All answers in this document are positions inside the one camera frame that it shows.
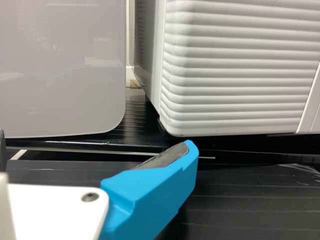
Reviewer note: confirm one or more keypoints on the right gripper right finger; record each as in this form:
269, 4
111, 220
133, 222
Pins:
150, 195

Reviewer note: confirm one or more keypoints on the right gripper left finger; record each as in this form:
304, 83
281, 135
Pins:
2, 150

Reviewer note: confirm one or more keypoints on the black platform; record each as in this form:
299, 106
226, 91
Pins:
250, 200
140, 120

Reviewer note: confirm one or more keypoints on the white box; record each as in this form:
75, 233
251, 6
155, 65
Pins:
62, 62

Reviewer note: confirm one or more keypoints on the white incubator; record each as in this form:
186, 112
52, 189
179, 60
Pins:
150, 50

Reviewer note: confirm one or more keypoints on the incubator door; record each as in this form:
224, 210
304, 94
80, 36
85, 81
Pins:
237, 75

